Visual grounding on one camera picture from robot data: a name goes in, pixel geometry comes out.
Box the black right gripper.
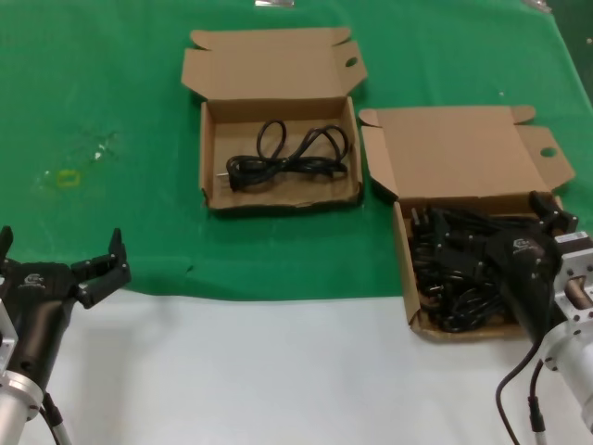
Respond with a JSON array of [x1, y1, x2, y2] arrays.
[[433, 189, 578, 344]]

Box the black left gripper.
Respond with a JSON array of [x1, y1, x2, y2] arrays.
[[0, 225, 132, 388]]

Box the black power cable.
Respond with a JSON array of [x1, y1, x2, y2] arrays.
[[216, 119, 349, 192]]

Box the torn-rim open cardboard box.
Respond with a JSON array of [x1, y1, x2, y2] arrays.
[[180, 26, 369, 213]]

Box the green tablecloth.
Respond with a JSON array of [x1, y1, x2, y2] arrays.
[[0, 0, 593, 302]]

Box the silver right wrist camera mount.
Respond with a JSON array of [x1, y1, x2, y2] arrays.
[[554, 231, 593, 335]]

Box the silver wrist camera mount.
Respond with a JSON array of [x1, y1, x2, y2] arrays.
[[554, 231, 593, 335], [0, 296, 19, 375]]

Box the tangled black power cables pile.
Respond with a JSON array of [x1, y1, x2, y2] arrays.
[[410, 206, 557, 333]]

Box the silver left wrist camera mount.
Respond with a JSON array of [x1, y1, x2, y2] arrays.
[[0, 296, 19, 375]]

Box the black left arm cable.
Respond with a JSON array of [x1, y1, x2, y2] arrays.
[[39, 391, 73, 445]]

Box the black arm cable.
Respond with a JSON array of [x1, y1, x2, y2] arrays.
[[39, 391, 73, 445], [494, 345, 550, 445]]

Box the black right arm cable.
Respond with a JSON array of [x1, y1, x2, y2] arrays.
[[494, 345, 550, 445]]

